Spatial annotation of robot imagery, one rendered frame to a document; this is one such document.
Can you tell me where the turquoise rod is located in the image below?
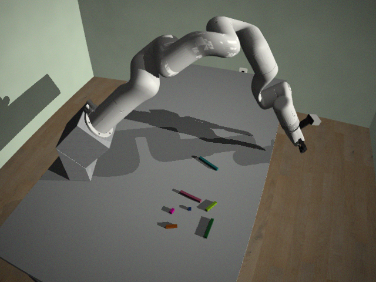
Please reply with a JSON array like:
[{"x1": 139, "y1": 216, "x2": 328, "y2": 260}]
[{"x1": 199, "y1": 156, "x2": 219, "y2": 171}]

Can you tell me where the lime green rod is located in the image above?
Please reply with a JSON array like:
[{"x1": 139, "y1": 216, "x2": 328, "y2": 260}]
[{"x1": 206, "y1": 201, "x2": 217, "y2": 211}]

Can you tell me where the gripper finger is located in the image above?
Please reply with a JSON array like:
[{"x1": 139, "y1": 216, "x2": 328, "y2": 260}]
[{"x1": 298, "y1": 138, "x2": 307, "y2": 153}]

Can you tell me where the orange rod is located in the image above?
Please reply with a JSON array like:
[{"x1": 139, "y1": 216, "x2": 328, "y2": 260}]
[{"x1": 166, "y1": 224, "x2": 177, "y2": 229}]

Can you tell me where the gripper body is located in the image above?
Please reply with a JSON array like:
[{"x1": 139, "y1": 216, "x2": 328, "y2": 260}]
[{"x1": 285, "y1": 124, "x2": 304, "y2": 146}]

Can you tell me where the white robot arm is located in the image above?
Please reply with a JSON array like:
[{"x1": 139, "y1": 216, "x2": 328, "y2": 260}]
[{"x1": 85, "y1": 16, "x2": 321, "y2": 138}]

